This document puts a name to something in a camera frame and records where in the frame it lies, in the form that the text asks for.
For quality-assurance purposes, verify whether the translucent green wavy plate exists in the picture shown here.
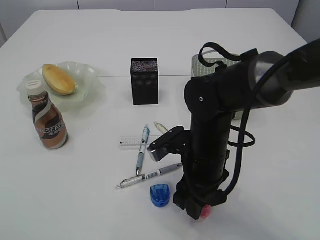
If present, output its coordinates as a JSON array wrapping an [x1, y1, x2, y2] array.
[[17, 61, 104, 113]]

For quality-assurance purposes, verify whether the light green plastic basket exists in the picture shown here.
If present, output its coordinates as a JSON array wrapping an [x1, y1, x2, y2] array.
[[191, 50, 240, 121]]

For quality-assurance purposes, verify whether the blue grip ballpoint pen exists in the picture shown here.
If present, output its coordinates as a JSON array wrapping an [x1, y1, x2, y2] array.
[[136, 124, 150, 176]]

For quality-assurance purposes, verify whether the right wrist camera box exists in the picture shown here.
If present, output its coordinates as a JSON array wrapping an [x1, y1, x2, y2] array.
[[147, 126, 186, 162]]

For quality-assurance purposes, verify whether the grey grip ballpoint pen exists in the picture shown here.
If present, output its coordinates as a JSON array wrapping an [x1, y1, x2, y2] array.
[[115, 163, 183, 190]]

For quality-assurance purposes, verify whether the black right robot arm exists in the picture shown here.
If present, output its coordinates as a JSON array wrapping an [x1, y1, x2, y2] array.
[[173, 40, 320, 220]]

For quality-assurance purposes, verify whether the black mesh pen holder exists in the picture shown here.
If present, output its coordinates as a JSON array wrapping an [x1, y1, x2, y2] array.
[[130, 58, 159, 106]]

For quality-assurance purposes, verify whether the blue pencil sharpener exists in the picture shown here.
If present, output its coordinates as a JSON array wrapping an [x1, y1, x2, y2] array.
[[150, 184, 171, 208]]

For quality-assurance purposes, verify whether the yellow bread loaf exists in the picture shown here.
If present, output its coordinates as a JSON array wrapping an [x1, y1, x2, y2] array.
[[42, 64, 76, 96]]

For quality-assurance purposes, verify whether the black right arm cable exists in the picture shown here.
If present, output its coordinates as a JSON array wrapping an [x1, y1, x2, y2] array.
[[198, 42, 311, 196]]

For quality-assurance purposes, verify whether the beige patterned ballpoint pen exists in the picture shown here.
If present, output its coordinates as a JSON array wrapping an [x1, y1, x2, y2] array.
[[153, 121, 168, 134]]

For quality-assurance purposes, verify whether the brown Nescafe coffee bottle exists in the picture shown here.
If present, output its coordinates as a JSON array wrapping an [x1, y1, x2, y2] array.
[[26, 80, 69, 150]]

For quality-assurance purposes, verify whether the pink pencil sharpener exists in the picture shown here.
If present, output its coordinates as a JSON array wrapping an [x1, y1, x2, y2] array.
[[200, 204, 211, 218]]

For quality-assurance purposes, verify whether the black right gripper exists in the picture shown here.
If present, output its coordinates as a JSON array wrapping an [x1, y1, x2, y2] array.
[[173, 172, 229, 220]]

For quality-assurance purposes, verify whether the transparent plastic ruler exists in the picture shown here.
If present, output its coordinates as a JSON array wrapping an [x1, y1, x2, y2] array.
[[118, 135, 160, 147]]

